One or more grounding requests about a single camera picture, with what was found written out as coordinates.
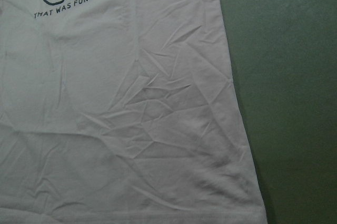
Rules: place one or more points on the pink printed t-shirt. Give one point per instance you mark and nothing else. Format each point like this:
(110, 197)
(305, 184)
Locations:
(121, 111)

